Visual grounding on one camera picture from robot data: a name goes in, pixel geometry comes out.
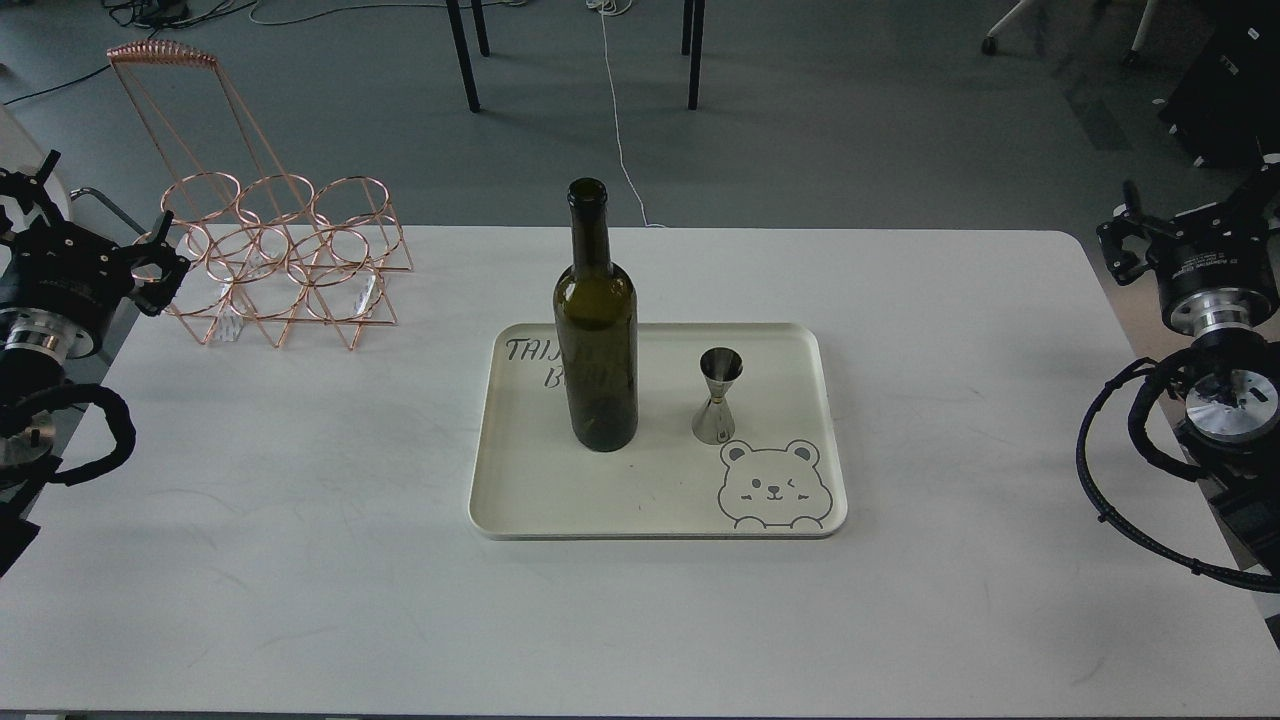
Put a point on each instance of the dark green wine bottle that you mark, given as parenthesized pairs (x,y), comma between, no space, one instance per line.
(595,308)

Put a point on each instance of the steel double jigger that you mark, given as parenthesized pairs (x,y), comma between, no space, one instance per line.
(714,423)

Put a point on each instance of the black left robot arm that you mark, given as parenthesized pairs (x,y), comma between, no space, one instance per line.
(34,386)

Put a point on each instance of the cream bear serving tray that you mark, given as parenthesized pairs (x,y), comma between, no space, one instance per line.
(779,476)

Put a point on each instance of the black equipment case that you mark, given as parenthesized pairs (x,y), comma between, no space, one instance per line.
(1224,109)

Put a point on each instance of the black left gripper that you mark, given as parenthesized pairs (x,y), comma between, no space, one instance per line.
(66,270)

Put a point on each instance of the copper wire bottle rack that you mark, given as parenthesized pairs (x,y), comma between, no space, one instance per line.
(270,249)

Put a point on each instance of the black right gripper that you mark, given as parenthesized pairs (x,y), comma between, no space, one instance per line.
(1215,265)

